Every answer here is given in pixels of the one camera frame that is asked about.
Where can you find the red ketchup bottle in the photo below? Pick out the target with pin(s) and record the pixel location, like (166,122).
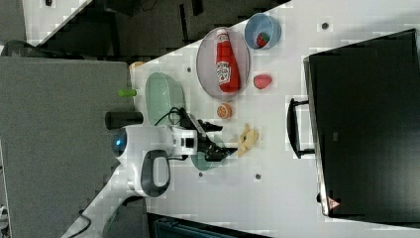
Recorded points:
(226,65)

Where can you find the black toaster oven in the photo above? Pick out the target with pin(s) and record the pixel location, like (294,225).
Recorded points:
(363,101)

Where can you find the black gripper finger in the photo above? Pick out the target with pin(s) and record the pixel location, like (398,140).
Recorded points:
(223,153)
(209,127)

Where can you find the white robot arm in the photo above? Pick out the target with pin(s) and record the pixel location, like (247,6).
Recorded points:
(143,151)

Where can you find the strawberry toy in bowl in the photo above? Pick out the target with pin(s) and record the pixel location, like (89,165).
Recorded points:
(262,40)

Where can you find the green cylinder handle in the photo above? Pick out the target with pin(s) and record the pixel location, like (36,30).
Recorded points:
(129,92)

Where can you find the blue bowl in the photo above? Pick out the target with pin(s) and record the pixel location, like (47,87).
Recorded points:
(262,23)

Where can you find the pink strawberry toy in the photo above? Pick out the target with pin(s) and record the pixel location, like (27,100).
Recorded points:
(262,81)

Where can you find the green perforated strainer basket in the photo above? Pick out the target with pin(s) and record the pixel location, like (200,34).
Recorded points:
(162,92)

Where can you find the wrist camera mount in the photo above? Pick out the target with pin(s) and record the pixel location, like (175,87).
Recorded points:
(189,122)

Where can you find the peeled banana toy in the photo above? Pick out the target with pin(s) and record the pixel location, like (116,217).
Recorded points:
(247,140)

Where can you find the grey fabric panel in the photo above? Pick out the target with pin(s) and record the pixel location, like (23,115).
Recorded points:
(55,147)

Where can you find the orange slice toy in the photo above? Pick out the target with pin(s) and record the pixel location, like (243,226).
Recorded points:
(224,111)

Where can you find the teal round plate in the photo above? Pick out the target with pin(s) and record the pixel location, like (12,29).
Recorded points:
(199,161)

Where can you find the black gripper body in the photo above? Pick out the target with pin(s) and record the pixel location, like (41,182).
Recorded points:
(208,148)

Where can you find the grey oval plate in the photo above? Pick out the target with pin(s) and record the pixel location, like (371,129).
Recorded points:
(206,63)

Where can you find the black cylinder post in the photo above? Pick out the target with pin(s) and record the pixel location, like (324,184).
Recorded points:
(117,120)

